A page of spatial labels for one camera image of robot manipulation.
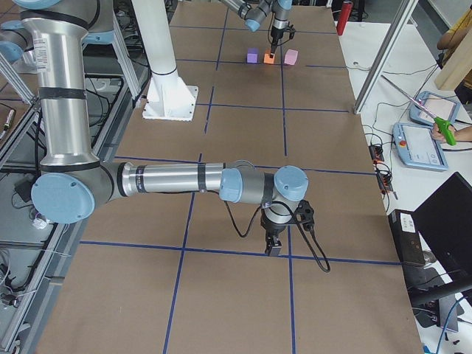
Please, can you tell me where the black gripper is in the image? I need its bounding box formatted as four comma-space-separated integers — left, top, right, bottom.
269, 26, 285, 58
260, 210, 295, 257

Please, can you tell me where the orange foam block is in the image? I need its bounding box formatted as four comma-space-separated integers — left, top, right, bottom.
263, 52, 275, 65

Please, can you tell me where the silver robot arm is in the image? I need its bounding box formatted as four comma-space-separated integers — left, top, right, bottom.
19, 1, 314, 256
222, 0, 296, 58

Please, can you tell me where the person hand holding grabber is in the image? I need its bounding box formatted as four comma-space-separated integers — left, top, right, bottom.
431, 123, 446, 143

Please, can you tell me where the pink foam block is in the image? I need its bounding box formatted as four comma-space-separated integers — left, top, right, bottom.
284, 49, 299, 66

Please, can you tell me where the purple foam block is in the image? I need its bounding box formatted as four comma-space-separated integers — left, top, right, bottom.
246, 48, 259, 64

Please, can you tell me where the red bottle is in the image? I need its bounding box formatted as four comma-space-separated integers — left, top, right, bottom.
336, 1, 353, 36

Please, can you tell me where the black computer box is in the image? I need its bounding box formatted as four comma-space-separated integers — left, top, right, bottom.
388, 209, 431, 268

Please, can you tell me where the black laptop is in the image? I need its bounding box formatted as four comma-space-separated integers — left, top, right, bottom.
410, 172, 471, 306

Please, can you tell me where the near blue teach pendant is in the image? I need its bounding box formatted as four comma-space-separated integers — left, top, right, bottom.
392, 122, 448, 172

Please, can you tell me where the blue teach pendant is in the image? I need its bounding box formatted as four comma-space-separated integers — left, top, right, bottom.
409, 91, 461, 127
392, 122, 448, 172

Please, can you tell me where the far blue teach pendant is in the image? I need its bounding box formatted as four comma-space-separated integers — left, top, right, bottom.
409, 91, 461, 127

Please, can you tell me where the wooden board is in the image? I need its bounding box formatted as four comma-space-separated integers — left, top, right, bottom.
435, 8, 471, 103

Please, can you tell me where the black camera cable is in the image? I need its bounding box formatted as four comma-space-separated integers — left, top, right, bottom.
266, 21, 296, 48
223, 201, 331, 274

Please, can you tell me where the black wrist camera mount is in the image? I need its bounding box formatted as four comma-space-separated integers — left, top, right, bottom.
294, 200, 315, 232

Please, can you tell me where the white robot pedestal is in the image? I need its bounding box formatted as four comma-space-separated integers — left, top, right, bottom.
132, 0, 198, 121

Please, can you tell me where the aluminium frame post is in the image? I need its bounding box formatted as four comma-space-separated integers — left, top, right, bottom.
353, 0, 419, 114

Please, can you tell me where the green handled grabber tool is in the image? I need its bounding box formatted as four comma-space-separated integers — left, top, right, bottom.
381, 74, 457, 146

